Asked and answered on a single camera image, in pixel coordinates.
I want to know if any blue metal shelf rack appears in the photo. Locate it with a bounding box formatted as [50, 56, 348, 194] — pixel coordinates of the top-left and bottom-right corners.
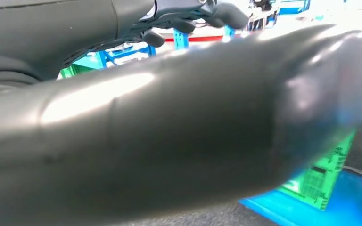
[239, 97, 362, 226]
[60, 26, 236, 79]

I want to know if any red barrier belt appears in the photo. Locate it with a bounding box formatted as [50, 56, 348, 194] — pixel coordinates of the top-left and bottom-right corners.
[164, 35, 225, 43]

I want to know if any green plastic crate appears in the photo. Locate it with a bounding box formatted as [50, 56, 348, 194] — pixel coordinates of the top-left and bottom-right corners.
[278, 132, 356, 211]

